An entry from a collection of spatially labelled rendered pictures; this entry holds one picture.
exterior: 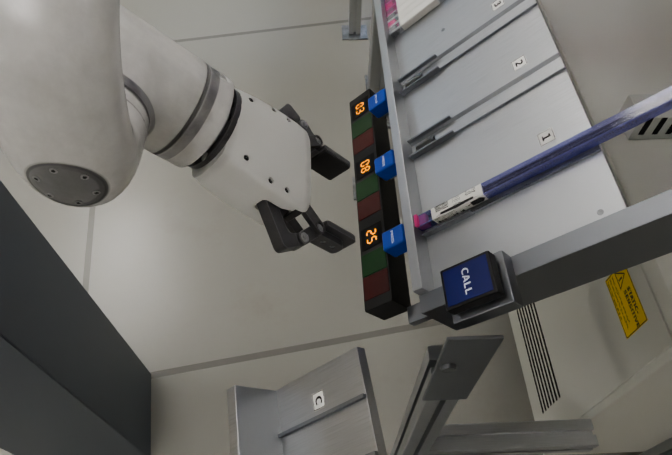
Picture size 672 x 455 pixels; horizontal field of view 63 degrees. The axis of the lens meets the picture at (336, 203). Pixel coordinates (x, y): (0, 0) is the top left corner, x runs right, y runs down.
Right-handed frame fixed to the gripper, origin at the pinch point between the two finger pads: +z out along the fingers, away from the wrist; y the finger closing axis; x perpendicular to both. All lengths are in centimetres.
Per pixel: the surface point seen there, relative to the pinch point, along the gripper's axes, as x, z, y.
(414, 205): 3.5, 8.9, -2.4
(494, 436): -14, 50, 12
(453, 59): 11.5, 9.9, -20.9
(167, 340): -81, 30, -19
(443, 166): 7.1, 10.2, -6.5
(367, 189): -4.5, 11.1, -10.3
